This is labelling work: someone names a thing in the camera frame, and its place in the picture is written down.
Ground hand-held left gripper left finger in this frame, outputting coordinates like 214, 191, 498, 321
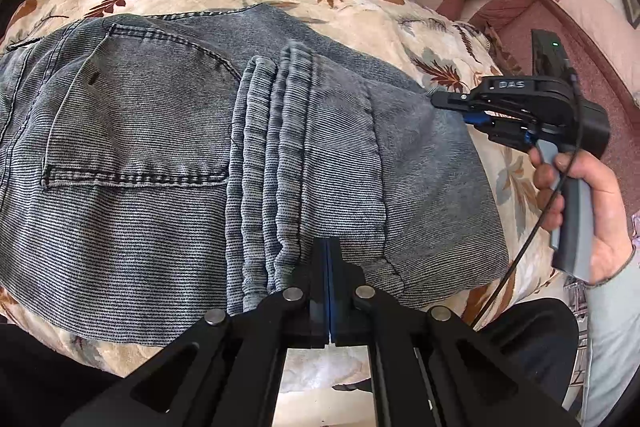
60, 239, 331, 427

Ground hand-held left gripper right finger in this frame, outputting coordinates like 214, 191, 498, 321
328, 239, 583, 427

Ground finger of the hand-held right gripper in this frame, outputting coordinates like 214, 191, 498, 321
462, 109, 542, 154
431, 91, 528, 114

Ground blue denim pants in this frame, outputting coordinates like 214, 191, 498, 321
0, 3, 511, 348

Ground person's right forearm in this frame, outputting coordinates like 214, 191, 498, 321
580, 244, 640, 427

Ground person's right hand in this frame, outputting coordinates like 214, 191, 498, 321
529, 146, 637, 286

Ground person's black clothing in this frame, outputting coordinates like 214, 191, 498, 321
0, 297, 595, 427

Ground black cable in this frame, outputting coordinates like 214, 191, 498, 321
469, 69, 586, 329

